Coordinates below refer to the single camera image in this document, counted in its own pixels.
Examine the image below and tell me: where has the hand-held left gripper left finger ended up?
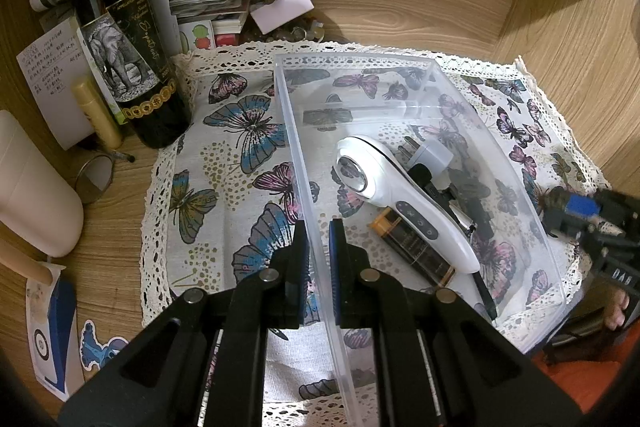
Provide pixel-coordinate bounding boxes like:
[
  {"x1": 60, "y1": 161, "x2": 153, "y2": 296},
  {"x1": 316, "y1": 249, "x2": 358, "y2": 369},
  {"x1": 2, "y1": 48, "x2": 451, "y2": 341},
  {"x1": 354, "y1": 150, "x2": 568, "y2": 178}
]
[{"x1": 57, "y1": 219, "x2": 313, "y2": 427}]

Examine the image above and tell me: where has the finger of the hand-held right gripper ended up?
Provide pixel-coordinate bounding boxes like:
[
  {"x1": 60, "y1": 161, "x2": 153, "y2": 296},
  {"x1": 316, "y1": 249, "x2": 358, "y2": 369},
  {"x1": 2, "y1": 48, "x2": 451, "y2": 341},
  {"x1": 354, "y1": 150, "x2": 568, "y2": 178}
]
[
  {"x1": 542, "y1": 193, "x2": 571, "y2": 239},
  {"x1": 560, "y1": 193, "x2": 608, "y2": 228}
]

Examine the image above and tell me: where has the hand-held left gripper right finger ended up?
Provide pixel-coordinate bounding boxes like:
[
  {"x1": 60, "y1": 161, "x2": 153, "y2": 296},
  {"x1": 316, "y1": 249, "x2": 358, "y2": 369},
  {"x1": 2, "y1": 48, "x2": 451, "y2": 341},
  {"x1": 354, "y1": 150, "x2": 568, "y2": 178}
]
[{"x1": 329, "y1": 218, "x2": 583, "y2": 427}]

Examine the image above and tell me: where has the amber and black battery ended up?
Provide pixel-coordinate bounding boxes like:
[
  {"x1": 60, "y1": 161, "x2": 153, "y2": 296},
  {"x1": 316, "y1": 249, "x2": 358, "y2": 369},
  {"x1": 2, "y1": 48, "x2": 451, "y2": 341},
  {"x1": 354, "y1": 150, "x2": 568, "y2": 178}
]
[{"x1": 367, "y1": 212, "x2": 457, "y2": 285}]

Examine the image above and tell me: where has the black cylindrical lens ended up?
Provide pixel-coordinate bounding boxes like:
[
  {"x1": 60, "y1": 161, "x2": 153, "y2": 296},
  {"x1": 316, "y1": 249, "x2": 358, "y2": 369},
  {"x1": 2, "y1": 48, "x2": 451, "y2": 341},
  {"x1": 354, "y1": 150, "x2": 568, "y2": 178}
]
[{"x1": 410, "y1": 163, "x2": 493, "y2": 212}]

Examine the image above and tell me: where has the white handheld massager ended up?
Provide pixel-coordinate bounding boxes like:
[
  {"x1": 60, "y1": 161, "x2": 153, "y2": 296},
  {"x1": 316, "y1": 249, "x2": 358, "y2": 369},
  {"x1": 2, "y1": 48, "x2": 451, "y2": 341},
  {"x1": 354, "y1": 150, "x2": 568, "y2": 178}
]
[{"x1": 335, "y1": 134, "x2": 482, "y2": 273}]

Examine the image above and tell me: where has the black pen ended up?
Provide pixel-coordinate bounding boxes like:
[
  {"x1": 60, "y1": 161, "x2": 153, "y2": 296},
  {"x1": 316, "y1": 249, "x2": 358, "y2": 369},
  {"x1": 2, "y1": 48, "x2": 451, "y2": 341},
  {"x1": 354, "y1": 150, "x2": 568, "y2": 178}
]
[{"x1": 470, "y1": 272, "x2": 498, "y2": 320}]

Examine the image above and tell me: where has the small white adapter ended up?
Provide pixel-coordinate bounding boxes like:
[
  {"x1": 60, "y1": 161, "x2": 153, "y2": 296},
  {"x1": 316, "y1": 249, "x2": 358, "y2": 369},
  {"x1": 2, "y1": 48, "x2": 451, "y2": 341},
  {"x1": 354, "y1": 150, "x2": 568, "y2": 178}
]
[{"x1": 397, "y1": 138, "x2": 456, "y2": 178}]

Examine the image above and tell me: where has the clear plastic storage box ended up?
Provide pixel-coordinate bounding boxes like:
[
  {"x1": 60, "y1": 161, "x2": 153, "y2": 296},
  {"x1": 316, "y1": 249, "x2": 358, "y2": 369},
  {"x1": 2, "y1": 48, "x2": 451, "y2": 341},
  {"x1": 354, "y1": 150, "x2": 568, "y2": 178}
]
[{"x1": 272, "y1": 52, "x2": 573, "y2": 427}]

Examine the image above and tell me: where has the person's right hand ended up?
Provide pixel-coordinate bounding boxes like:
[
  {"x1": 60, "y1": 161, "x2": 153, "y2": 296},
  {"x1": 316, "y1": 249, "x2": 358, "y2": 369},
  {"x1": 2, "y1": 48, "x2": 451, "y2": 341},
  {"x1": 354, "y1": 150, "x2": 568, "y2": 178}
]
[{"x1": 602, "y1": 289, "x2": 633, "y2": 328}]

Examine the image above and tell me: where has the butterfly print lace cloth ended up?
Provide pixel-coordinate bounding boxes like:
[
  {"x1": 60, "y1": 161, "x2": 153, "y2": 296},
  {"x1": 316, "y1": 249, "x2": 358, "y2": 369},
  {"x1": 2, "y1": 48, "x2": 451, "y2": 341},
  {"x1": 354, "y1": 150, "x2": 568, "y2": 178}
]
[{"x1": 140, "y1": 39, "x2": 613, "y2": 427}]

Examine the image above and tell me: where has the orange clothing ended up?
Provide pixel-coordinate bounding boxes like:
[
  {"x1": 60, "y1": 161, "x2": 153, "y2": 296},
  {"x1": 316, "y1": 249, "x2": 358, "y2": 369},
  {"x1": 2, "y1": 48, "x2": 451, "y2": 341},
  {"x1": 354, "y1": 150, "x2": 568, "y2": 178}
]
[{"x1": 530, "y1": 349, "x2": 631, "y2": 427}]

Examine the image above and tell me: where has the small round mirror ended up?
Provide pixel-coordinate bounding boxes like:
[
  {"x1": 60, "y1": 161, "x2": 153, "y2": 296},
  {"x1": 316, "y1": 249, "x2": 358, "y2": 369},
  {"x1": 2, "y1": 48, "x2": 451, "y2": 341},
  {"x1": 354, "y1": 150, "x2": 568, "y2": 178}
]
[{"x1": 75, "y1": 155, "x2": 117, "y2": 205}]

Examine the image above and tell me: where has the blue sticker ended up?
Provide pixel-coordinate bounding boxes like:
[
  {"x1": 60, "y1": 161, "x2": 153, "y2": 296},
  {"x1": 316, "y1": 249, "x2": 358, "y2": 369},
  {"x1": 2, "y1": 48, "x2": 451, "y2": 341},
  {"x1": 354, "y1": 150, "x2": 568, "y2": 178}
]
[{"x1": 80, "y1": 319, "x2": 132, "y2": 370}]

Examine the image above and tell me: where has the pile of small coins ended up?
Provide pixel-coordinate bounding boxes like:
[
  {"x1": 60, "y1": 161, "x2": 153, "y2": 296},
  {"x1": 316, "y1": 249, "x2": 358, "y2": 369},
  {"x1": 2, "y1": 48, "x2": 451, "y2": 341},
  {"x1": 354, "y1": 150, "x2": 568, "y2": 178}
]
[{"x1": 250, "y1": 0, "x2": 326, "y2": 44}]

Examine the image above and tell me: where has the small white paper box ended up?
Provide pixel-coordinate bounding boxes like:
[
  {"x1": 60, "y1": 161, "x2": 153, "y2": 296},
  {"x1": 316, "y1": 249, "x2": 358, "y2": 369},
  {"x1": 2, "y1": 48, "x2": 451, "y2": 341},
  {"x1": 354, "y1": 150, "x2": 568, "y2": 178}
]
[{"x1": 250, "y1": 0, "x2": 313, "y2": 34}]

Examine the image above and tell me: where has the yellow lip balm tube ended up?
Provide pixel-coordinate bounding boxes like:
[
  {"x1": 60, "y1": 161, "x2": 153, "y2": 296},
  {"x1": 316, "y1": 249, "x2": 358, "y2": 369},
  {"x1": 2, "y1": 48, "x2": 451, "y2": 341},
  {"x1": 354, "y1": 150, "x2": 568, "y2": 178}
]
[{"x1": 71, "y1": 79, "x2": 123, "y2": 150}]

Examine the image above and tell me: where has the blue and white card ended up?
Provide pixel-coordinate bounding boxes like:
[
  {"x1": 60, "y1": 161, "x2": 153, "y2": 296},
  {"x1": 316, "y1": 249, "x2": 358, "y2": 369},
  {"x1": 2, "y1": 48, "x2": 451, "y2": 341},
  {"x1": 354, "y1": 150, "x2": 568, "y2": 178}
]
[{"x1": 25, "y1": 264, "x2": 83, "y2": 400}]

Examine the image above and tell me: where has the white handwritten note paper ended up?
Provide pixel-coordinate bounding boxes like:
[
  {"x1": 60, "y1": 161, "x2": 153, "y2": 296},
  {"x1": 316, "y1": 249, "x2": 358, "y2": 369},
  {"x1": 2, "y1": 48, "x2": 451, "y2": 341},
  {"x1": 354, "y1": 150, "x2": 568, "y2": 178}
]
[{"x1": 16, "y1": 27, "x2": 96, "y2": 150}]

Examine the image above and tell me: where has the beige wooden handle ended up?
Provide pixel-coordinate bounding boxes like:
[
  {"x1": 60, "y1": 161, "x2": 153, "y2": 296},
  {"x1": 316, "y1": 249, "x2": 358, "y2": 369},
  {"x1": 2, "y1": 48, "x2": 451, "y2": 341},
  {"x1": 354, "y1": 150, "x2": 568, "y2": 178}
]
[{"x1": 0, "y1": 237, "x2": 53, "y2": 288}]

